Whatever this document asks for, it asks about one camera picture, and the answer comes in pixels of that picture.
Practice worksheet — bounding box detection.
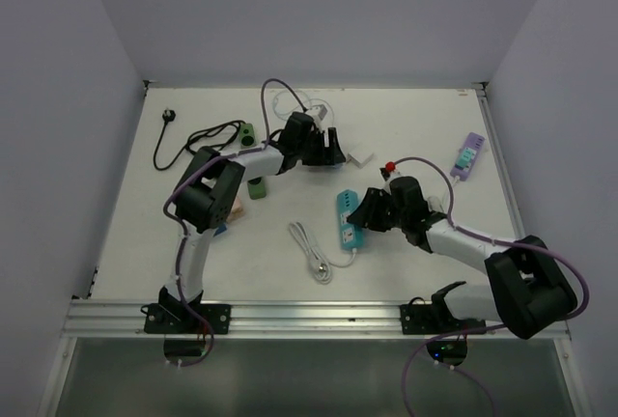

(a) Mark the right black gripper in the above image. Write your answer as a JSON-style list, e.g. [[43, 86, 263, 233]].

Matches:
[[348, 188, 407, 234]]

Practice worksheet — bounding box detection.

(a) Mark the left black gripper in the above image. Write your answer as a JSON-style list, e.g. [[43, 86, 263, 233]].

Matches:
[[295, 127, 345, 166]]

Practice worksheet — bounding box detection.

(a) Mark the white charger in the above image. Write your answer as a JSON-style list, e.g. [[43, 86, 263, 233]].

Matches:
[[347, 148, 375, 169]]

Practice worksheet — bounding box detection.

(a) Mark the teal power strip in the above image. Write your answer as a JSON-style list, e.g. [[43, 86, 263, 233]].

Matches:
[[335, 188, 366, 252]]

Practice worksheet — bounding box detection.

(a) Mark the green power strip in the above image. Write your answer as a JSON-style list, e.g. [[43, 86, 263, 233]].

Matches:
[[239, 123, 267, 200]]

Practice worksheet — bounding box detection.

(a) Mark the pink cube adapter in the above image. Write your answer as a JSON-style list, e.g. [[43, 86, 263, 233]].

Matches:
[[227, 196, 244, 223]]

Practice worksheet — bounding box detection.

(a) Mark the purple power strip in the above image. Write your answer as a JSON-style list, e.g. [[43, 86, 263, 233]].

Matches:
[[450, 132, 486, 181]]

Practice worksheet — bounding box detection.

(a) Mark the blue cube adapter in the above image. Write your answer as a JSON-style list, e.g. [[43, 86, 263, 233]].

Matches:
[[214, 223, 228, 236]]

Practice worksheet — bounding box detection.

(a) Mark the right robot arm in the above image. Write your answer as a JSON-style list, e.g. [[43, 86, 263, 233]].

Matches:
[[348, 177, 577, 340]]

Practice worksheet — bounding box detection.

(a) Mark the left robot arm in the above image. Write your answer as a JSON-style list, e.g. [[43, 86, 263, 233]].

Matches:
[[158, 113, 346, 333]]

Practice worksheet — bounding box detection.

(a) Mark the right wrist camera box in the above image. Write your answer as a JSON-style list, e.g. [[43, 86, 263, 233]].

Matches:
[[379, 161, 401, 186]]

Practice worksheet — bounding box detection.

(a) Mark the purple strip white cord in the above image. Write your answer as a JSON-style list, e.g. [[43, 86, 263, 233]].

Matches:
[[429, 175, 460, 215]]

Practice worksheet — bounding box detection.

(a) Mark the black power cord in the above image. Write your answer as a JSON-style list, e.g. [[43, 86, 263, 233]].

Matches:
[[153, 107, 247, 172]]

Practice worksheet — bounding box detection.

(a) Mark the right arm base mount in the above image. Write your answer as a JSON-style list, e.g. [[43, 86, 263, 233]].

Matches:
[[399, 281, 487, 335]]

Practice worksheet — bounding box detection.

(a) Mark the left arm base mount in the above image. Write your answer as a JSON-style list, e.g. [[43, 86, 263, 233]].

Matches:
[[140, 289, 232, 335]]

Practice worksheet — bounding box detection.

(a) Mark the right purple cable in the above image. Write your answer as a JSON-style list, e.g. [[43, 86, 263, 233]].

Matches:
[[395, 155, 591, 417]]

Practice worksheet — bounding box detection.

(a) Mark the aluminium front rail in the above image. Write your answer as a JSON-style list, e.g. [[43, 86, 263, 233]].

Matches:
[[62, 299, 569, 341]]

